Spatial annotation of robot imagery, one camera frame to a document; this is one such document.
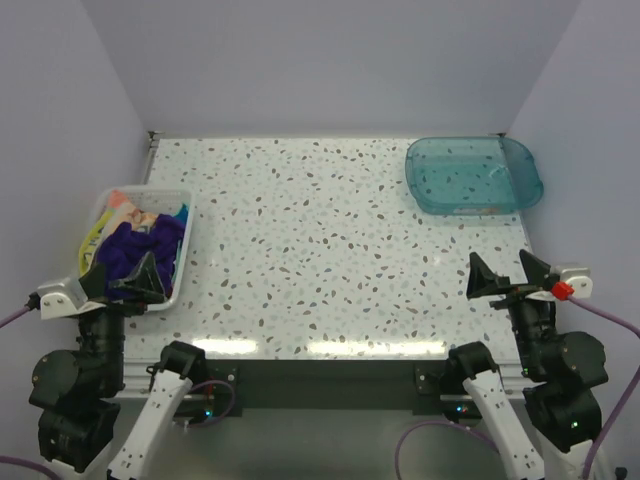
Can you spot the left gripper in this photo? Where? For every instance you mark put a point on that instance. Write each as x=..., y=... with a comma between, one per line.
x=143, y=284

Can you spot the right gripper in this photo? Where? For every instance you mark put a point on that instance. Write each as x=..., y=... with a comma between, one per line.
x=535, y=271

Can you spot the purple towel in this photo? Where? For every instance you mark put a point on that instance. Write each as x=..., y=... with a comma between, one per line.
x=121, y=252

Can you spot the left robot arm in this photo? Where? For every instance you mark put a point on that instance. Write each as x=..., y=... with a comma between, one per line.
x=75, y=388

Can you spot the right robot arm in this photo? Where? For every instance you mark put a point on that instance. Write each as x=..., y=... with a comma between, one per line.
x=563, y=367

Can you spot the white plastic laundry basket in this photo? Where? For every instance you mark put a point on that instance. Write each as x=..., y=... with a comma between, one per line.
x=166, y=201

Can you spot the colourful printed towel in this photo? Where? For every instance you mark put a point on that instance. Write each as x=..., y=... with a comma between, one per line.
x=119, y=209

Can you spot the blue towel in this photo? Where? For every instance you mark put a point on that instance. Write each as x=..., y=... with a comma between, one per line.
x=182, y=214

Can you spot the teal translucent plastic bin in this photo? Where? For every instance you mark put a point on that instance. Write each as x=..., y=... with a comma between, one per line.
x=491, y=175

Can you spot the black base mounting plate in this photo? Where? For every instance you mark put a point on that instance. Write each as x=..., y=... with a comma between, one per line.
x=388, y=385

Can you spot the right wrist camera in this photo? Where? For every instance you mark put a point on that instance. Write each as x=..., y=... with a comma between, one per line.
x=570, y=280

